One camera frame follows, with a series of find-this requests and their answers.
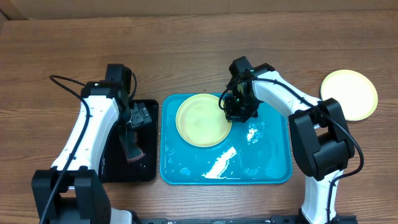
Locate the yellow plate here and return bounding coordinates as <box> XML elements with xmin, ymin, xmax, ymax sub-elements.
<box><xmin>320</xmin><ymin>70</ymin><xmax>378</xmax><ymax>121</ymax></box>
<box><xmin>175</xmin><ymin>93</ymin><xmax>232</xmax><ymax>147</ymax></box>

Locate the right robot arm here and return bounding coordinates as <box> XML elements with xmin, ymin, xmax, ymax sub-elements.
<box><xmin>219</xmin><ymin>61</ymin><xmax>357</xmax><ymax>223</ymax></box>

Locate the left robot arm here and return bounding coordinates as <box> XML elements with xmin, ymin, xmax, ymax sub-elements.
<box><xmin>32</xmin><ymin>81</ymin><xmax>148</xmax><ymax>223</ymax></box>

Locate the teal plastic tray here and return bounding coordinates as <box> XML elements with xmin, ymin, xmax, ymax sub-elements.
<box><xmin>160</xmin><ymin>94</ymin><xmax>292</xmax><ymax>185</ymax></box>

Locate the black water tray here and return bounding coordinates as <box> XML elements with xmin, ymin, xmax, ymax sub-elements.
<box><xmin>98</xmin><ymin>100</ymin><xmax>159</xmax><ymax>183</ymax></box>

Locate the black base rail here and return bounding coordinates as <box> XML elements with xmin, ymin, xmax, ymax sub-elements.
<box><xmin>136</xmin><ymin>214</ymin><xmax>358</xmax><ymax>224</ymax></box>

